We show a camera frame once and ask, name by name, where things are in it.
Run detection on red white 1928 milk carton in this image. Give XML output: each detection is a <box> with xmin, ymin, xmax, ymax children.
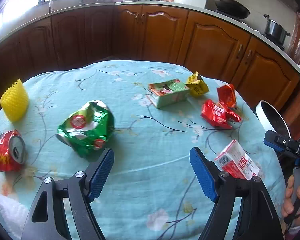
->
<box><xmin>214</xmin><ymin>140</ymin><xmax>260</xmax><ymax>180</ymax></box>

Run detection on red orange snack wrapper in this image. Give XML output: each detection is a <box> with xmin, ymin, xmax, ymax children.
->
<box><xmin>201</xmin><ymin>84</ymin><xmax>242</xmax><ymax>129</ymax></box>

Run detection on yellow snack wrapper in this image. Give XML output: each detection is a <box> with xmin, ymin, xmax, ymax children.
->
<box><xmin>186</xmin><ymin>72</ymin><xmax>209</xmax><ymax>98</ymax></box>

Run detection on brown wooden kitchen cabinets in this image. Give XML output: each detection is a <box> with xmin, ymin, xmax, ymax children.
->
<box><xmin>0</xmin><ymin>4</ymin><xmax>300</xmax><ymax>123</ymax></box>

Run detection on person's right hand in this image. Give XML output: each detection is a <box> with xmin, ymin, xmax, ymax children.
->
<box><xmin>281</xmin><ymin>174</ymin><xmax>300</xmax><ymax>221</ymax></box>

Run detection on black bin with white rim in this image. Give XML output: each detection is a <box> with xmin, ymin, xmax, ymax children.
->
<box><xmin>255</xmin><ymin>100</ymin><xmax>291</xmax><ymax>137</ymax></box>

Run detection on crushed red soda can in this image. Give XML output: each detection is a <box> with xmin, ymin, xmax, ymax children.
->
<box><xmin>0</xmin><ymin>129</ymin><xmax>26</xmax><ymax>172</ymax></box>

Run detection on light blue floral tablecloth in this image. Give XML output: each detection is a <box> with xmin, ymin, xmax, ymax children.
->
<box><xmin>0</xmin><ymin>61</ymin><xmax>285</xmax><ymax>239</ymax></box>

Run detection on green crumpled snack bag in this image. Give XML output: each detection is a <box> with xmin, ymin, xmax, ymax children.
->
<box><xmin>56</xmin><ymin>100</ymin><xmax>115</xmax><ymax>158</ymax></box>

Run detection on yellow honeycomb foam sleeve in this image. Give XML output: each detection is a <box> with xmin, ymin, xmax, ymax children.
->
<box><xmin>0</xmin><ymin>79</ymin><xmax>29</xmax><ymax>122</ymax></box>

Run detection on steel cooking pot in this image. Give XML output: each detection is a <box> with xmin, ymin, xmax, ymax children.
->
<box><xmin>263</xmin><ymin>14</ymin><xmax>290</xmax><ymax>45</ymax></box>

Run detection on green drink carton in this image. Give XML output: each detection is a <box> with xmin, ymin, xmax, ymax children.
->
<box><xmin>146</xmin><ymin>79</ymin><xmax>190</xmax><ymax>109</ymax></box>

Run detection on black wok pan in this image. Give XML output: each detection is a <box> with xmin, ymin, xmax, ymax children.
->
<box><xmin>215</xmin><ymin>0</ymin><xmax>250</xmax><ymax>20</ymax></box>

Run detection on chrome sink faucet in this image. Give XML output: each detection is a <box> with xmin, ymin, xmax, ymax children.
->
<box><xmin>41</xmin><ymin>0</ymin><xmax>55</xmax><ymax>13</ymax></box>

